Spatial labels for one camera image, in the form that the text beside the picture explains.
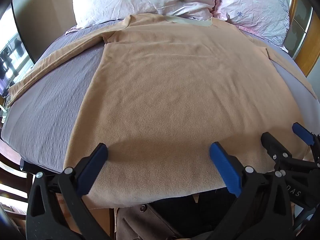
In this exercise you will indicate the wooden headboard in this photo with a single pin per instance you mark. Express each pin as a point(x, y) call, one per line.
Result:
point(306, 52)

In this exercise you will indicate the tan long-sleeved shirt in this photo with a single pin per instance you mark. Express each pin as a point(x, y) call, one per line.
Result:
point(175, 92)

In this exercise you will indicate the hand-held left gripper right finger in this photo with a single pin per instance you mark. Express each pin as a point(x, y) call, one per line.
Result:
point(225, 171)

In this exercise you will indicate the grey-purple bed sheet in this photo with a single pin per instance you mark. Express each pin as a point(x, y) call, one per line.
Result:
point(50, 110)

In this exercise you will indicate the pink floral pillow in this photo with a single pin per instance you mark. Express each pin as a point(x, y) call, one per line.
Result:
point(252, 7)

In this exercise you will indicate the person's beige coat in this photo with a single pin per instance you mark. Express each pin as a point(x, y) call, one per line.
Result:
point(135, 225)

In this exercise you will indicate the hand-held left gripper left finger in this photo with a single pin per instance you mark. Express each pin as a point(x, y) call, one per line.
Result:
point(92, 171)

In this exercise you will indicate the dark-framed window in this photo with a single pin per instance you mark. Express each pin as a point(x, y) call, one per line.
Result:
point(15, 45)

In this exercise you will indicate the white floral pillow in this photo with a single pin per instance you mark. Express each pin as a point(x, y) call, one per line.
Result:
point(140, 0)

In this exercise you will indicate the person's black pants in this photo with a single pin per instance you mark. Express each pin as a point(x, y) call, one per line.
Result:
point(207, 215)

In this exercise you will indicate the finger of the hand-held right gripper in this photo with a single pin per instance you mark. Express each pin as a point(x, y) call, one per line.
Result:
point(275, 147)
point(303, 132)

